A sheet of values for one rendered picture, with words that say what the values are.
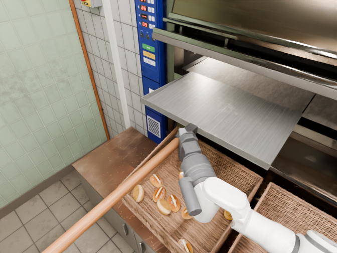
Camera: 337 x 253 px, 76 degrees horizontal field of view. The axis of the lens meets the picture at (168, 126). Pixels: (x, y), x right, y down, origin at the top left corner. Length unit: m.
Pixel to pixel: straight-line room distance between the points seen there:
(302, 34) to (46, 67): 1.52
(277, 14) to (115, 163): 1.19
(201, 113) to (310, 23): 0.44
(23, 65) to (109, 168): 0.87
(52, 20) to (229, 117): 1.32
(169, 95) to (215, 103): 0.21
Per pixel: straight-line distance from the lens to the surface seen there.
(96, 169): 1.50
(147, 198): 1.30
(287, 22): 0.82
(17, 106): 1.81
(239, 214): 0.56
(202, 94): 0.98
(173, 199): 1.23
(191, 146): 0.65
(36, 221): 2.17
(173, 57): 1.13
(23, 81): 1.75
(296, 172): 1.07
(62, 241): 0.59
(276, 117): 0.93
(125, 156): 1.52
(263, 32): 0.84
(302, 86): 0.71
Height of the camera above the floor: 1.72
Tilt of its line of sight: 42 degrees down
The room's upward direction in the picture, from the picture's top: 1 degrees counter-clockwise
